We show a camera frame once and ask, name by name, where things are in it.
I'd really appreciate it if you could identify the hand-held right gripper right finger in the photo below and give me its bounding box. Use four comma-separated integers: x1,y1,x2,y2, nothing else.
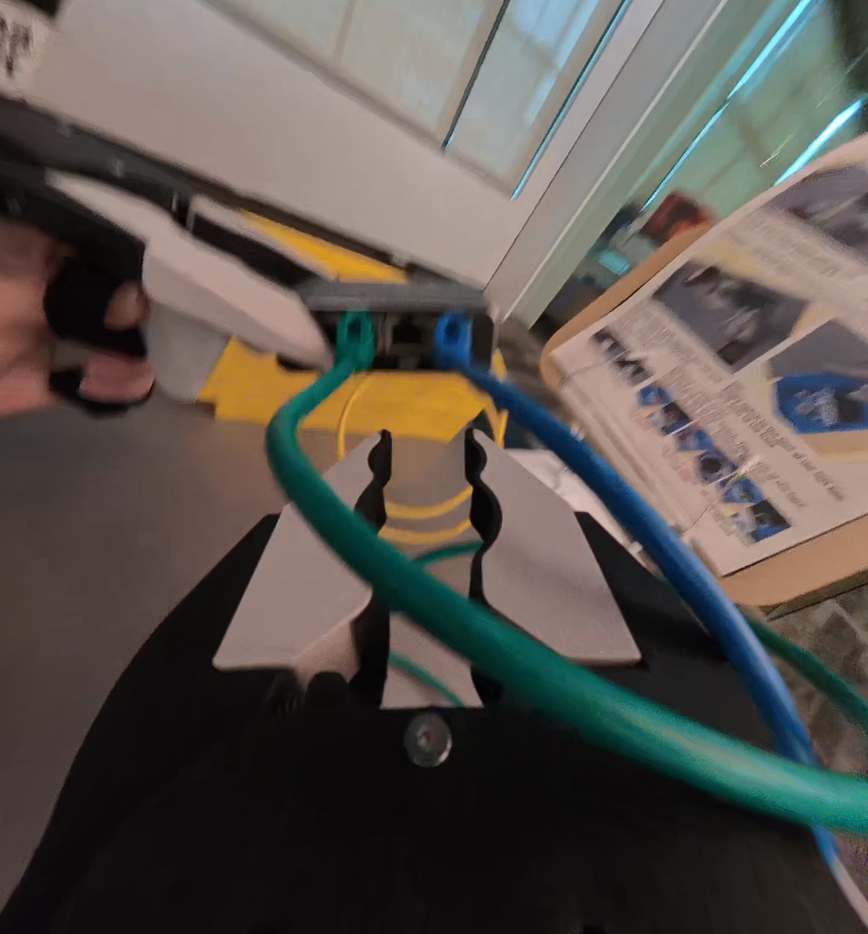
464,428,644,705

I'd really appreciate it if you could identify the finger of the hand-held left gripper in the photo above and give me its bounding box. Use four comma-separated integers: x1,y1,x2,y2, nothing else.
186,191,321,293
47,171,334,404

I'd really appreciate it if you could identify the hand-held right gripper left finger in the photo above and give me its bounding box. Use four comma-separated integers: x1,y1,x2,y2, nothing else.
212,429,394,707

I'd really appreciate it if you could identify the yellow plastic bin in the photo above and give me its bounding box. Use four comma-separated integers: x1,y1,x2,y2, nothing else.
196,210,509,442

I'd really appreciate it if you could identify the green ethernet cable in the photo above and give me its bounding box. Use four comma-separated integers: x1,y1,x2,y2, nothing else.
265,310,868,839

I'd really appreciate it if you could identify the black ethernet splitter box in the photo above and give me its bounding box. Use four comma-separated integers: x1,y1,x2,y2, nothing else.
299,281,502,371

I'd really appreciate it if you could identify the blue ethernet cable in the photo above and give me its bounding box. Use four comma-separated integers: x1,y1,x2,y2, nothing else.
432,312,842,880

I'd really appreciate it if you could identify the person's left hand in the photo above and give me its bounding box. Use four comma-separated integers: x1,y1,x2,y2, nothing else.
0,219,154,420

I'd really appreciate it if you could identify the large grid window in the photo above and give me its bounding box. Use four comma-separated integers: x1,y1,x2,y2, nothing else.
200,0,697,201

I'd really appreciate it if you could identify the instruction poster board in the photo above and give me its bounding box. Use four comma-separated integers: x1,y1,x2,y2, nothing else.
539,120,868,608

